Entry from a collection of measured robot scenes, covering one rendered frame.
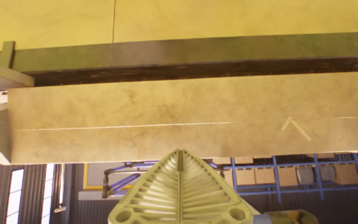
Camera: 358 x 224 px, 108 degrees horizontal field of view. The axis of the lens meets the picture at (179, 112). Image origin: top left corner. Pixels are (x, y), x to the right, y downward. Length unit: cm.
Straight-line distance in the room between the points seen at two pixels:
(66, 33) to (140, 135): 34
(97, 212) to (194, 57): 1348
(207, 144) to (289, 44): 33
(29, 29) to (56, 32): 8
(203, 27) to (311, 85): 30
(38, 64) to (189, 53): 40
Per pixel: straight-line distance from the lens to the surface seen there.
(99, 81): 49
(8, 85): 58
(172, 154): 17
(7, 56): 59
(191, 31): 41
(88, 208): 1390
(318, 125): 47
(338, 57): 54
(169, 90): 33
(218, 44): 40
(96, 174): 1281
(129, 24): 45
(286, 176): 1170
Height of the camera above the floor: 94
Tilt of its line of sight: 9 degrees down
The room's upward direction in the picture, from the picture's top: 178 degrees clockwise
